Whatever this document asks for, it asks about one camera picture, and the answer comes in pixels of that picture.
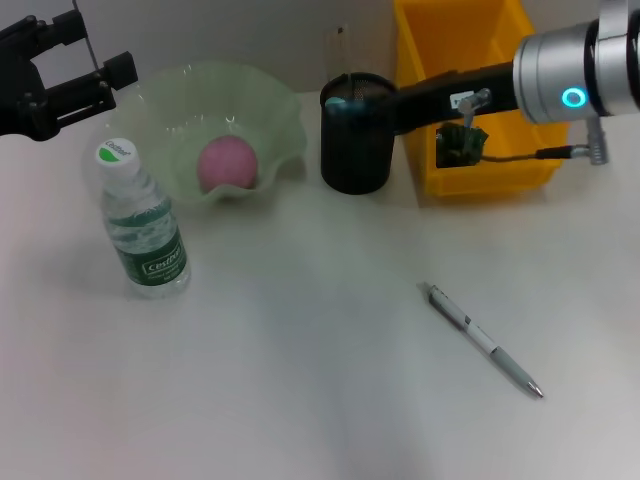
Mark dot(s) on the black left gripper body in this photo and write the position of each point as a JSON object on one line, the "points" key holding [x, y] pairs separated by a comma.
{"points": [[20, 95]]}

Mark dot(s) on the green plastic wrapper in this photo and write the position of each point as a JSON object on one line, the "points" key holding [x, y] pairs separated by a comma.
{"points": [[452, 147]]}

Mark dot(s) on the black mesh pen holder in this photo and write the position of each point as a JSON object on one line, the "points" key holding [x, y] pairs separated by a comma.
{"points": [[356, 160]]}

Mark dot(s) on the pink peach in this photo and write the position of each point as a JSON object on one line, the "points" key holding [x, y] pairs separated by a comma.
{"points": [[227, 162]]}

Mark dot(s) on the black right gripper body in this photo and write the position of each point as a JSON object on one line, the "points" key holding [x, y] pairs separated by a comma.
{"points": [[450, 97]]}

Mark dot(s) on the white grey pen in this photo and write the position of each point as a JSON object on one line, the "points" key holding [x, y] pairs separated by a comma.
{"points": [[480, 337]]}

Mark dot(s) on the green glass fruit plate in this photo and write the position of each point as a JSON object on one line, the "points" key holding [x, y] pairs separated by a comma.
{"points": [[170, 110]]}

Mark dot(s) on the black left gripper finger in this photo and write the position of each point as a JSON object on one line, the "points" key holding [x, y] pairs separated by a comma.
{"points": [[65, 27], [120, 70]]}

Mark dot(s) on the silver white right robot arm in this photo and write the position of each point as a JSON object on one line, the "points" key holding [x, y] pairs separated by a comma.
{"points": [[575, 60]]}

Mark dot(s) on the clear green-label water bottle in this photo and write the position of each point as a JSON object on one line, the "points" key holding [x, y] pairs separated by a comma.
{"points": [[150, 240]]}

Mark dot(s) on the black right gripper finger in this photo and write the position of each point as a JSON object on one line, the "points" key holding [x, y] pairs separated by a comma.
{"points": [[385, 97], [380, 111]]}

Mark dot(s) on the blue scissors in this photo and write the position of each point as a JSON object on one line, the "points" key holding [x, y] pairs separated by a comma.
{"points": [[334, 102]]}

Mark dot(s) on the yellow plastic bin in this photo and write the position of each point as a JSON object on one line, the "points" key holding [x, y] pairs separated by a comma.
{"points": [[430, 40]]}

